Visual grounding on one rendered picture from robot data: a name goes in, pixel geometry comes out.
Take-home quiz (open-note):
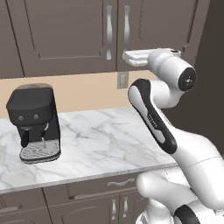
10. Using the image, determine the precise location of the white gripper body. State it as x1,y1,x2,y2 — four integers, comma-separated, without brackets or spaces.
122,49,152,67

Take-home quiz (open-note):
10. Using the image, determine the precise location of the brown cabinet door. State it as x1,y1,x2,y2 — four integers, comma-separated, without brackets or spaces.
0,0,25,80
46,193,121,224
116,0,212,73
118,189,149,224
6,0,119,78

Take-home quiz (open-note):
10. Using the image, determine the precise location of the dark brown tall cabinet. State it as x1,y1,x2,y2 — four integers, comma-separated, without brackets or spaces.
163,0,224,156

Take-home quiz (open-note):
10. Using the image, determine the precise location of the brown lower cabinet door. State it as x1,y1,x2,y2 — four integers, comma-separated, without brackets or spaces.
118,189,149,224
46,193,121,224

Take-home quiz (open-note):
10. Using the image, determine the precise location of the brown lower cabinet run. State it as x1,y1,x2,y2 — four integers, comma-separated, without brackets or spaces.
0,186,53,224

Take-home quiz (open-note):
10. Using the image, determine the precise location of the black coffee machine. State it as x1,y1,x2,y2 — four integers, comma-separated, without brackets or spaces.
5,83,62,165

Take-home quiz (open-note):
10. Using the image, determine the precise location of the brown drawer front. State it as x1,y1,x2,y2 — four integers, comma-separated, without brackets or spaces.
66,171,147,201

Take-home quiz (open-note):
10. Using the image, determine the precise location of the grey wall outlet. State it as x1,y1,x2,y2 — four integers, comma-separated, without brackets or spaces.
116,71,130,90

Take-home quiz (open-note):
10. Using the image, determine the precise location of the silver cabinet door handle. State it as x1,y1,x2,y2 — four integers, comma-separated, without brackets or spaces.
123,4,131,53
105,4,113,61

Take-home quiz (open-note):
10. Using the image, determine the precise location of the silver drawer handle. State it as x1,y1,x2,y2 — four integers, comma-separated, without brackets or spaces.
107,178,136,187

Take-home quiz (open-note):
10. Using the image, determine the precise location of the silver lower cabinet handle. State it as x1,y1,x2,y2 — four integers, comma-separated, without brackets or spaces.
111,199,117,221
122,196,129,219

